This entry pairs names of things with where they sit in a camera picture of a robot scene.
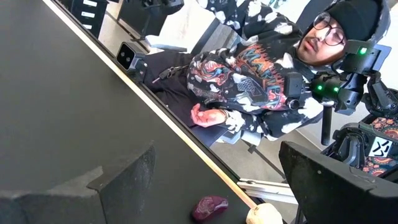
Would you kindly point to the small purple vegetable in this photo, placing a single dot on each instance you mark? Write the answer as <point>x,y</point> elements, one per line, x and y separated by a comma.
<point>209,207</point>

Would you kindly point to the white garlic bulb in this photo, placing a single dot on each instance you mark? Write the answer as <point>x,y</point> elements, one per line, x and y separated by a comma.
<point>264,214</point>

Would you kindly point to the eyeglasses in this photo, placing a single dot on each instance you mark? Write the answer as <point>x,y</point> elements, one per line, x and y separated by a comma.
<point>323,21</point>

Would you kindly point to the person's hand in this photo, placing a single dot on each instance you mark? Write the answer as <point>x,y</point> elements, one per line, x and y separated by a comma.
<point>205,117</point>

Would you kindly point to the black office chair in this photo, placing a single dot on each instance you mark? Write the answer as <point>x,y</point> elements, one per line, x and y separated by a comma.
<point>146,15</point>

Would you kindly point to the person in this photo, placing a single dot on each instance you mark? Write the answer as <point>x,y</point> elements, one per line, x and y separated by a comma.
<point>248,71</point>

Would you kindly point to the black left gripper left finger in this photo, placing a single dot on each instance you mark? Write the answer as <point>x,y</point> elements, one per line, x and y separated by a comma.
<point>124,193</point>

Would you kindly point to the grey metal rail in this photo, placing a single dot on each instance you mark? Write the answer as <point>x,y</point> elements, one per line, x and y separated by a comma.
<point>267,188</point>

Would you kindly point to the black table-level camera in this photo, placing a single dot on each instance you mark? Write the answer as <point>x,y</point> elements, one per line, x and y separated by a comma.
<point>126,56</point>

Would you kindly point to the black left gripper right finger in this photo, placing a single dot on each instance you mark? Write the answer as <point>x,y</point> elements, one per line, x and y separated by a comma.
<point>335,199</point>

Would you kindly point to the black drawer cabinet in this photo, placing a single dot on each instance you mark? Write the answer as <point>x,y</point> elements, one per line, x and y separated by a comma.
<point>88,14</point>

